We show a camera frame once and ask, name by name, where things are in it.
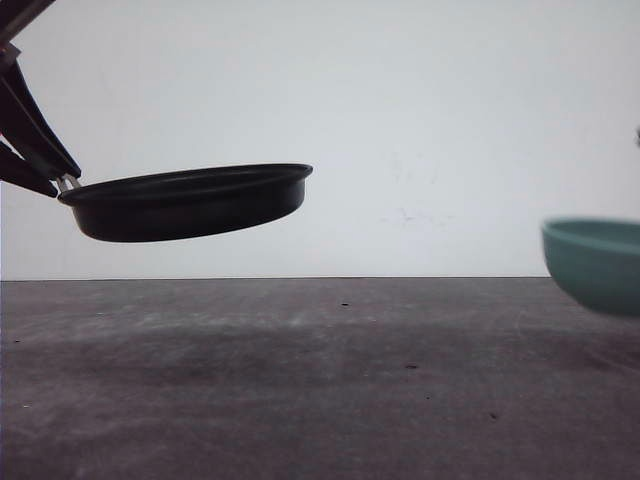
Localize teal ceramic bowl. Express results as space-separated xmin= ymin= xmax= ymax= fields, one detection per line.
xmin=541 ymin=218 xmax=639 ymax=317

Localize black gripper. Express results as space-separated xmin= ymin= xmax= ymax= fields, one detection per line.
xmin=0 ymin=0 xmax=81 ymax=198

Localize black frying pan mint handle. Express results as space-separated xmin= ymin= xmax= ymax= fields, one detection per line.
xmin=59 ymin=163 xmax=313 ymax=243

